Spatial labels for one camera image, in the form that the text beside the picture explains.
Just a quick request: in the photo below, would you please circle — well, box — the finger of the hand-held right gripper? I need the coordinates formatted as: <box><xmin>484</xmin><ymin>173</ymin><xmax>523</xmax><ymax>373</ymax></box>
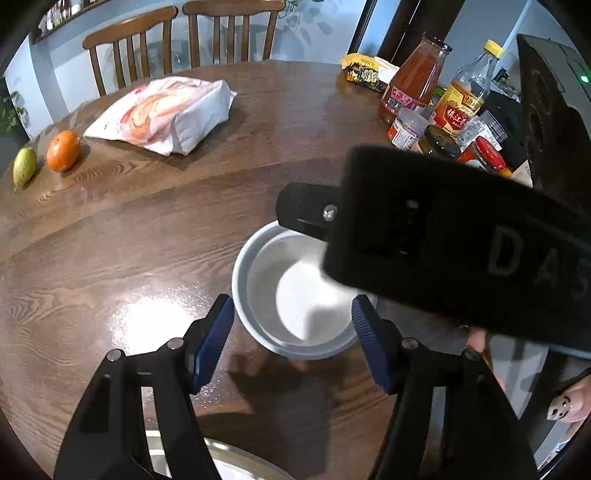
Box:
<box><xmin>277</xmin><ymin>182</ymin><xmax>342</xmax><ymax>241</ymax></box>

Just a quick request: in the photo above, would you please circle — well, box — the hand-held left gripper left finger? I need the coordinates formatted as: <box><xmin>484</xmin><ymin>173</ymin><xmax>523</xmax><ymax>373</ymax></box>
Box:
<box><xmin>53</xmin><ymin>294</ymin><xmax>235</xmax><ymax>480</ymax></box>

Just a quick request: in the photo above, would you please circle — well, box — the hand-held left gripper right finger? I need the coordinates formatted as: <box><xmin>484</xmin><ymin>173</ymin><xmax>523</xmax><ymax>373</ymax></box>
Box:
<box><xmin>352</xmin><ymin>294</ymin><xmax>539</xmax><ymax>480</ymax></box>

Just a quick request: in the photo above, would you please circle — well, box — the white straight-sided bowl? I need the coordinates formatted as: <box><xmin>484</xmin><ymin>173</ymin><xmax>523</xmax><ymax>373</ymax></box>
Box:
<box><xmin>232</xmin><ymin>220</ymin><xmax>378</xmax><ymax>361</ymax></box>

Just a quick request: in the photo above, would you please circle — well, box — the person's right hand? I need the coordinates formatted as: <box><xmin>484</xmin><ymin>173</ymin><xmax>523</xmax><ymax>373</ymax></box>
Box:
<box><xmin>466</xmin><ymin>325</ymin><xmax>591</xmax><ymax>423</ymax></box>

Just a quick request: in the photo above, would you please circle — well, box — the red-lidded jar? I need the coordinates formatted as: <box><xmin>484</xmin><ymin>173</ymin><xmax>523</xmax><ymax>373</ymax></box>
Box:
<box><xmin>459</xmin><ymin>137</ymin><xmax>509</xmax><ymax>179</ymax></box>

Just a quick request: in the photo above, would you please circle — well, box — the dark-lidded sauce jar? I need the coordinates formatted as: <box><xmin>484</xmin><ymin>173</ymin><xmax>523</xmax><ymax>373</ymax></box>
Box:
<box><xmin>410</xmin><ymin>124</ymin><xmax>463</xmax><ymax>160</ymax></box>

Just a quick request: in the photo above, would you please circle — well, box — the small red-labelled jar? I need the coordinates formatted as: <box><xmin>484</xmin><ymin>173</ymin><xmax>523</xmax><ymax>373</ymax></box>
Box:
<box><xmin>387</xmin><ymin>108</ymin><xmax>430</xmax><ymax>151</ymax></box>

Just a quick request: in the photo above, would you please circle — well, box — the white round bowl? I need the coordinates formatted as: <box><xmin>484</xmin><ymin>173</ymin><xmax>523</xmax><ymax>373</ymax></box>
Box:
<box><xmin>145</xmin><ymin>431</ymin><xmax>298</xmax><ymax>480</ymax></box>

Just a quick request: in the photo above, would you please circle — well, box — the yellow-capped vinegar bottle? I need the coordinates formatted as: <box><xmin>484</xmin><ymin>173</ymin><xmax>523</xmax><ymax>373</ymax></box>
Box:
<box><xmin>431</xmin><ymin>39</ymin><xmax>504</xmax><ymax>140</ymax></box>

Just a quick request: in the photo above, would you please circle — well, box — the yellow snack packet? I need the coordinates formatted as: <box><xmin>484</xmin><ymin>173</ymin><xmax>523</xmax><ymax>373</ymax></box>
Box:
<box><xmin>340</xmin><ymin>52</ymin><xmax>400</xmax><ymax>93</ymax></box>

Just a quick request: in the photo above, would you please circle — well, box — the black bag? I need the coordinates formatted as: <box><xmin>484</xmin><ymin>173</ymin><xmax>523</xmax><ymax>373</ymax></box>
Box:
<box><xmin>480</xmin><ymin>83</ymin><xmax>533</xmax><ymax>172</ymax></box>

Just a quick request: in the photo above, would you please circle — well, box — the red sauce bottle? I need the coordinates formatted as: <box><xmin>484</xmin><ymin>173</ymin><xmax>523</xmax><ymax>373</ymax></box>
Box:
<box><xmin>378</xmin><ymin>32</ymin><xmax>454</xmax><ymax>126</ymax></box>

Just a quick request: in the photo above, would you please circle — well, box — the white pink food packet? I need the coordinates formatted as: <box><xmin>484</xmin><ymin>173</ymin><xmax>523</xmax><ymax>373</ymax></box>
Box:
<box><xmin>83</xmin><ymin>76</ymin><xmax>238</xmax><ymax>157</ymax></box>

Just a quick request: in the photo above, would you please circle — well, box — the wooden chair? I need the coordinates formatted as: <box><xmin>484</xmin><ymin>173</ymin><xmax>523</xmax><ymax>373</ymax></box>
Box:
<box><xmin>82</xmin><ymin>5</ymin><xmax>179</xmax><ymax>98</ymax></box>
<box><xmin>182</xmin><ymin>0</ymin><xmax>287</xmax><ymax>71</ymax></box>

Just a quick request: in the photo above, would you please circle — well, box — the orange tangerine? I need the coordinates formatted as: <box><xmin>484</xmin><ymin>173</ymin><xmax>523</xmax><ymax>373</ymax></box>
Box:
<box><xmin>45</xmin><ymin>130</ymin><xmax>82</xmax><ymax>173</ymax></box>

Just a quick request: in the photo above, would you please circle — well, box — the green pear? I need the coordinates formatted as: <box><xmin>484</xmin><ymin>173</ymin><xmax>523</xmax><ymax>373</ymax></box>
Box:
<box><xmin>12</xmin><ymin>146</ymin><xmax>38</xmax><ymax>189</ymax></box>

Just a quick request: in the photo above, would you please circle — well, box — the trailing green plant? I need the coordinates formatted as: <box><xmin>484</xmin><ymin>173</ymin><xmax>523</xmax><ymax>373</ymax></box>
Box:
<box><xmin>0</xmin><ymin>89</ymin><xmax>25</xmax><ymax>136</ymax></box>

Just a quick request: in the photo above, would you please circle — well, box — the dark door frame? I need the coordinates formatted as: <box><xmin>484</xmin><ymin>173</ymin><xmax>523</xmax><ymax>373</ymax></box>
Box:
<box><xmin>348</xmin><ymin>0</ymin><xmax>465</xmax><ymax>63</ymax></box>

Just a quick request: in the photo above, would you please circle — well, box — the wooden wall shelf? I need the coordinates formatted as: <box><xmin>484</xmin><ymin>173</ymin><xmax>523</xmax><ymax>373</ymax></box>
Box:
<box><xmin>31</xmin><ymin>0</ymin><xmax>112</xmax><ymax>45</ymax></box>

